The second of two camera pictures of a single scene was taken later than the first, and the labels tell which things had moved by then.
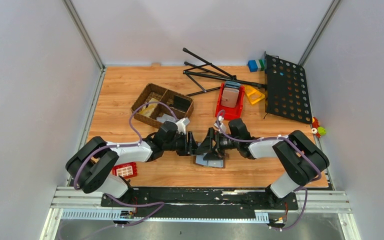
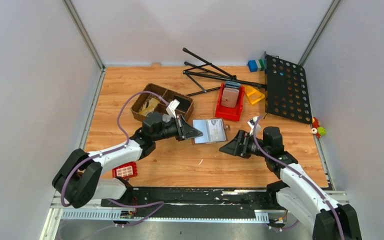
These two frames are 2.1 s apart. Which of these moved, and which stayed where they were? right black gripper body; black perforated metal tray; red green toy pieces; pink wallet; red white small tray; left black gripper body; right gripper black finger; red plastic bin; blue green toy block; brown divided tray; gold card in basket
Moved: left black gripper body; right black gripper body; right gripper black finger
Stayed: red plastic bin; blue green toy block; red white small tray; gold card in basket; black perforated metal tray; red green toy pieces; pink wallet; brown divided tray
